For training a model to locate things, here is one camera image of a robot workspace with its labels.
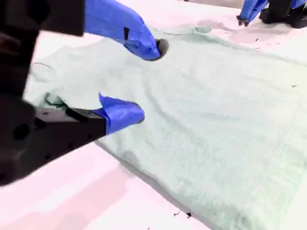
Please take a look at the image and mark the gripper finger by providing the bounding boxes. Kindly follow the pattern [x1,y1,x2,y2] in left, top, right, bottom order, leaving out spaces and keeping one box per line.
[236,0,255,21]
[24,92,145,172]
[83,0,170,62]
[243,0,269,26]

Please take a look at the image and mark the pale green t-shirt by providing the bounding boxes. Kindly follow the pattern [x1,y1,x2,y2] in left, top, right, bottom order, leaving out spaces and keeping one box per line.
[24,23,307,230]

